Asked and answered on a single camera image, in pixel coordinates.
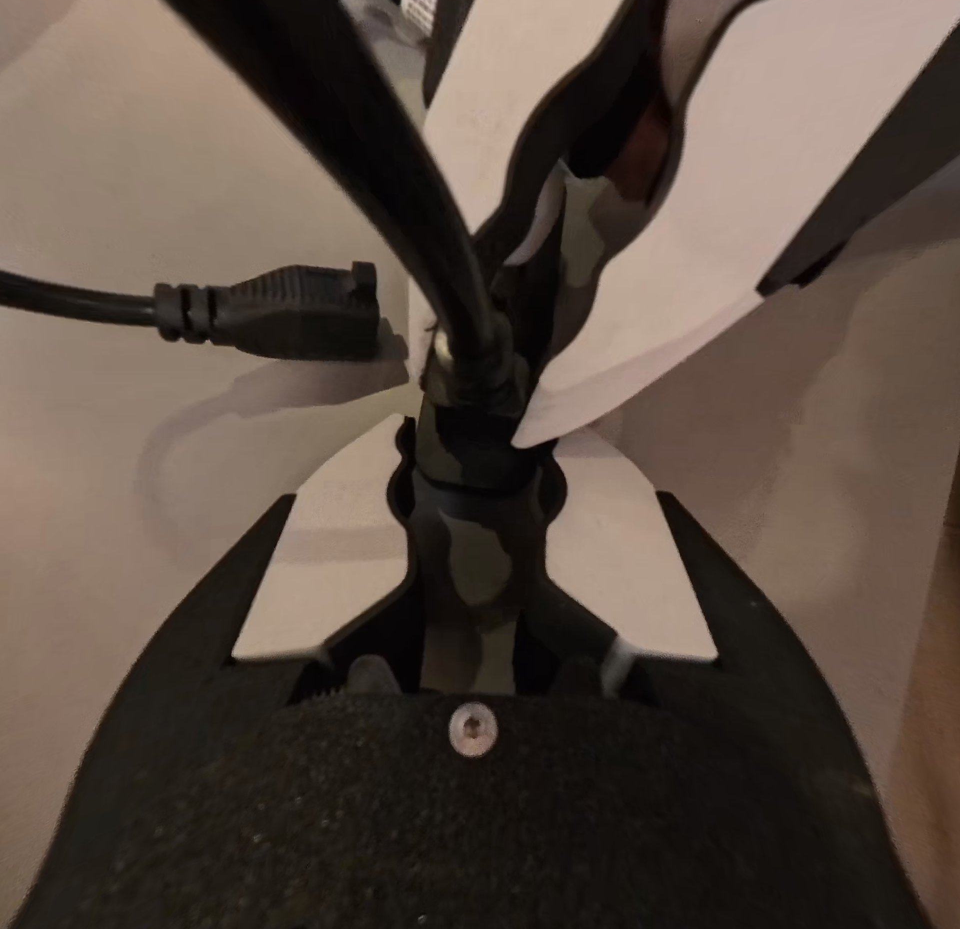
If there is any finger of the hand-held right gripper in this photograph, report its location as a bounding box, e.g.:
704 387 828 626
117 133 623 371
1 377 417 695
511 0 960 452
405 0 676 390

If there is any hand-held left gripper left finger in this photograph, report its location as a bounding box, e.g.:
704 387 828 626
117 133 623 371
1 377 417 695
231 415 421 662

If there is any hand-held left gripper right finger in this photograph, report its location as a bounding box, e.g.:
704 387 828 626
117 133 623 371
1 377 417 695
536 449 720 696

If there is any black power cable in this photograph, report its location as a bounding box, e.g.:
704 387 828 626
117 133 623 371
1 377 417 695
0 0 543 495

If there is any grey desk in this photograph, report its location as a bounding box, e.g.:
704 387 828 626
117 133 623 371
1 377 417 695
0 0 960 929

